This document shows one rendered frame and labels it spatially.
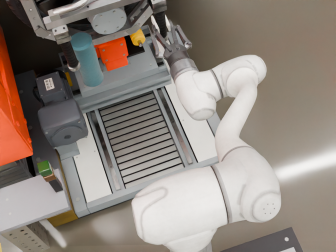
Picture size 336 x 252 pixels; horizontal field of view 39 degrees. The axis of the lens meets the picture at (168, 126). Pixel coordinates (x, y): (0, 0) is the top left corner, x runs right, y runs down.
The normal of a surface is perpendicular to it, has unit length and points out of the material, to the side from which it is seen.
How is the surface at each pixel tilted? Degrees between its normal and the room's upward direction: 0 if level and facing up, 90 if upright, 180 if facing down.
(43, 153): 0
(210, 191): 15
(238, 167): 32
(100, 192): 0
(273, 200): 60
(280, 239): 0
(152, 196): 25
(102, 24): 90
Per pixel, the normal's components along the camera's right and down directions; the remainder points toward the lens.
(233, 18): -0.07, -0.48
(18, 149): 0.34, 0.81
